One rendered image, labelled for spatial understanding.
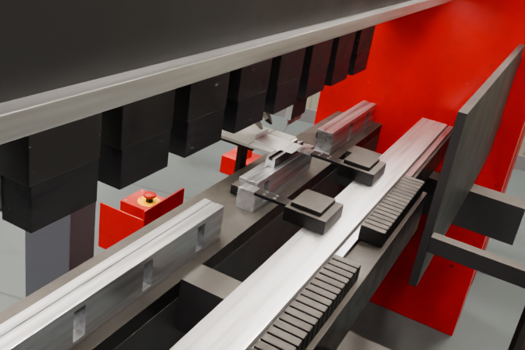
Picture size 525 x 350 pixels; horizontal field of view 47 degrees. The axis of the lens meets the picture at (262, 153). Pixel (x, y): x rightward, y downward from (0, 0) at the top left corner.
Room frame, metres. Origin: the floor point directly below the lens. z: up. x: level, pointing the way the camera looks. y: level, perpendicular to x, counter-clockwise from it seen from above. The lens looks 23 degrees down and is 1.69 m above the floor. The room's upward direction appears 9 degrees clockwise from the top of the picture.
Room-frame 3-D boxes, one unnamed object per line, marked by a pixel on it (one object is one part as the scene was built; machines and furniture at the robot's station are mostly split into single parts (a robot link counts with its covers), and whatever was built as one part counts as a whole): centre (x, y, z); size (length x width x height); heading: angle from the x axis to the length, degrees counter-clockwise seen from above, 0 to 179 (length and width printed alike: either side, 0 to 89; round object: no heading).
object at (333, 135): (2.23, -0.31, 0.92); 0.50 x 0.06 x 0.10; 155
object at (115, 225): (1.59, 0.33, 0.75); 0.20 x 0.16 x 0.18; 157
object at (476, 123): (1.73, -0.64, 1.12); 1.13 x 0.02 x 0.44; 155
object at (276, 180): (1.69, -0.06, 0.92); 0.39 x 0.06 x 0.10; 155
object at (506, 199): (1.98, -0.61, 0.81); 0.64 x 0.08 x 0.14; 65
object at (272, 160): (1.71, -0.07, 0.99); 0.20 x 0.03 x 0.03; 155
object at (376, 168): (1.67, -0.23, 1.01); 0.26 x 0.12 x 0.05; 65
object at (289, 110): (1.74, -0.08, 1.13); 0.10 x 0.02 x 0.10; 155
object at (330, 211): (1.35, -0.08, 1.01); 0.26 x 0.12 x 0.05; 65
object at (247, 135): (1.80, 0.06, 1.00); 0.26 x 0.18 x 0.01; 65
